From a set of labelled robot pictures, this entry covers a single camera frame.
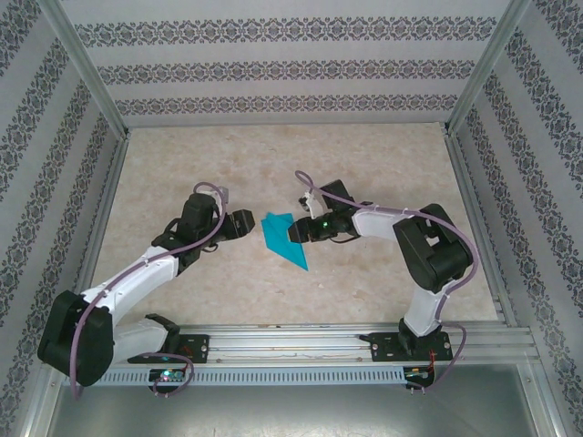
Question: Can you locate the blue paper sheet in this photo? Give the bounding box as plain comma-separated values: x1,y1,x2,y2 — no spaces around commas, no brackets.
261,211,311,272

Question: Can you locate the metal sheet tray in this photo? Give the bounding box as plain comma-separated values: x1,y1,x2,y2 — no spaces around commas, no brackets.
20,359,561,437

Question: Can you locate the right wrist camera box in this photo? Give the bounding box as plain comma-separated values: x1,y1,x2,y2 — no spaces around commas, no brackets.
298,193,328,220

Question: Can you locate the aluminium table side rail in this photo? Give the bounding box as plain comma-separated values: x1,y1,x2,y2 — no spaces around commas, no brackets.
444,129,518,327
61,129,131,331

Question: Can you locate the aluminium mounting rail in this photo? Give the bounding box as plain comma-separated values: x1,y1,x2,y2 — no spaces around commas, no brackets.
43,322,541,365

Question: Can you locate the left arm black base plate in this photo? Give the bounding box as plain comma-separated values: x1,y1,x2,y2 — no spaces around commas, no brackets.
127,334,210,365

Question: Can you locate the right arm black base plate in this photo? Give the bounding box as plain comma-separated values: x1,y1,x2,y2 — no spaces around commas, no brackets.
371,330,455,363

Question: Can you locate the grey slotted cable duct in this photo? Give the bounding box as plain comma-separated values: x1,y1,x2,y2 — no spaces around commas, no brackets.
61,366,434,387

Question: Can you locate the aluminium frame post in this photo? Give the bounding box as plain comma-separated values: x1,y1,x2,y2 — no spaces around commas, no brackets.
38,0,131,137
441,0,534,136

